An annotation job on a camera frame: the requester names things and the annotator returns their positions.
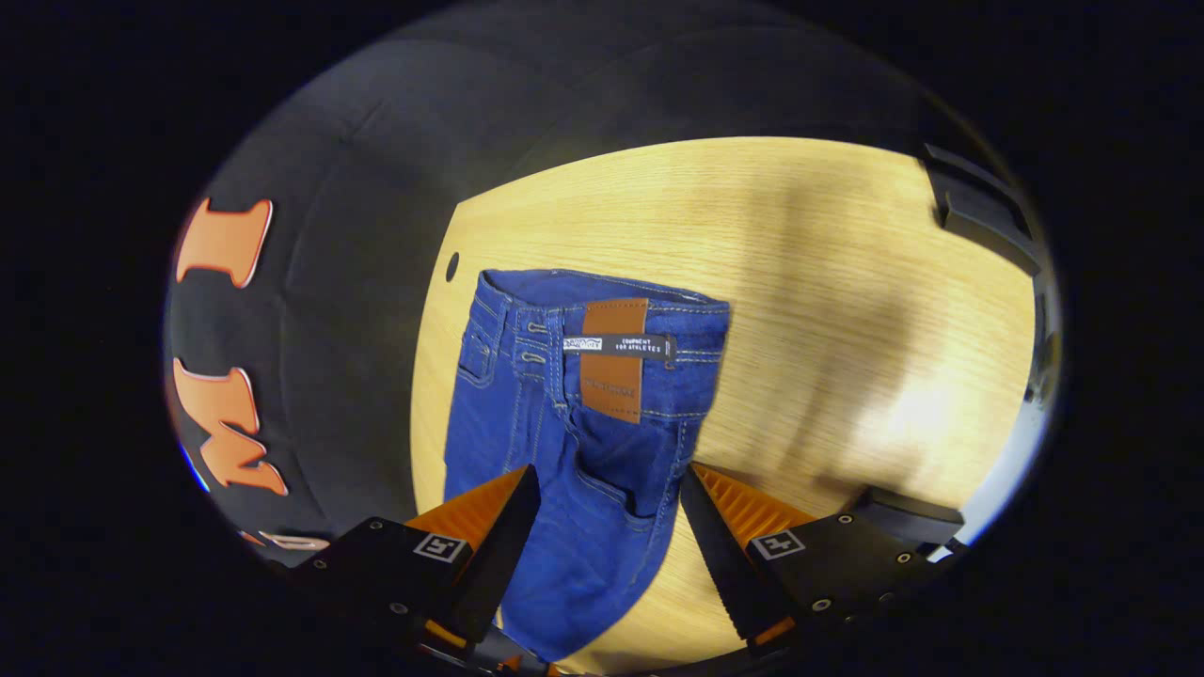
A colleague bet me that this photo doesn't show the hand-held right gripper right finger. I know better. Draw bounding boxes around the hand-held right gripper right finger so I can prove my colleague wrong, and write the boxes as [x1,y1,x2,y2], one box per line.
[679,463,951,650]

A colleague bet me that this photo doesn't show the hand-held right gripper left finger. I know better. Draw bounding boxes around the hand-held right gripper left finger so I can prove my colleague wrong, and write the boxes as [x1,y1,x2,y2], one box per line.
[282,464,542,659]

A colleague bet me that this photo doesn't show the blue jeans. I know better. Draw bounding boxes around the blue jeans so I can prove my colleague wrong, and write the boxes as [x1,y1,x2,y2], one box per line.
[442,268,733,664]

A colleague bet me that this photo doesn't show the large dark object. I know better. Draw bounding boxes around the large dark object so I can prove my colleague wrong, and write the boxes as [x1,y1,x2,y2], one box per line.
[920,141,1043,276]

